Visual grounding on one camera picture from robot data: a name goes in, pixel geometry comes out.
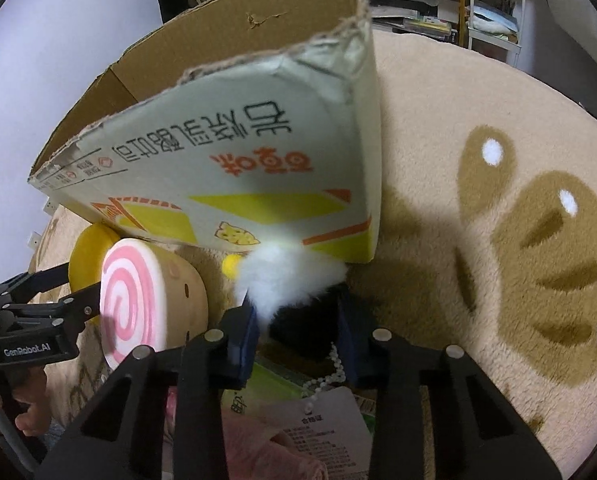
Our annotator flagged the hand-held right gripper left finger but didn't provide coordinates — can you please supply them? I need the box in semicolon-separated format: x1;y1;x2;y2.
36;291;260;480

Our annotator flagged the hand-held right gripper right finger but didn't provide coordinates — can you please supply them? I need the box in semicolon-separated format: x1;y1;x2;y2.
335;299;562;480

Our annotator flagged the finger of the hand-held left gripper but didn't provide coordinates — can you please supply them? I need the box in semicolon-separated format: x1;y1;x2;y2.
2;283;102;333
0;263;72;310

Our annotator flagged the white and black plush toy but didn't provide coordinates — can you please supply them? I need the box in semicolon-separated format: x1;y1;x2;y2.
222;241;352;362

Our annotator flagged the person's left hand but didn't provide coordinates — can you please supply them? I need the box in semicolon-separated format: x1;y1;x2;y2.
0;377;50;437

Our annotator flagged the green printed packet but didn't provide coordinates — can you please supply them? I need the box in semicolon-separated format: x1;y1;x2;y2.
220;359;380;432

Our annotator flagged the yellow round plush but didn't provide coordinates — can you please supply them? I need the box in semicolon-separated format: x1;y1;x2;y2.
69;223;125;327

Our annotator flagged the pink swirl roll plush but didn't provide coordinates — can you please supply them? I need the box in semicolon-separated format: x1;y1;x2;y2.
99;238;210;372

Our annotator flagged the white paper tag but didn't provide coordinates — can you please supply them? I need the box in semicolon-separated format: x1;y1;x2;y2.
257;387;375;480

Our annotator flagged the pink fluffy cloth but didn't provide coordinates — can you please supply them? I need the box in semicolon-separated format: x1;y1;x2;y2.
162;385;329;480

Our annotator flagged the beige paw print rug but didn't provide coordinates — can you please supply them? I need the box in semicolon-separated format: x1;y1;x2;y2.
27;29;597;480

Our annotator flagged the printed cardboard box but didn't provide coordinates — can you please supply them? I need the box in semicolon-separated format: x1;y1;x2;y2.
27;0;383;265

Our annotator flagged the wooden shelf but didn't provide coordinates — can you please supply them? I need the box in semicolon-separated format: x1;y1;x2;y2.
365;0;468;49

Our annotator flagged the white metal rack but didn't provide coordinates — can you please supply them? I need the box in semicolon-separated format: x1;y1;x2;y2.
465;0;525;65

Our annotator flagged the white bead chain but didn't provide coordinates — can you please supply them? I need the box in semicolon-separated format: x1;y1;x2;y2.
303;342;350;402

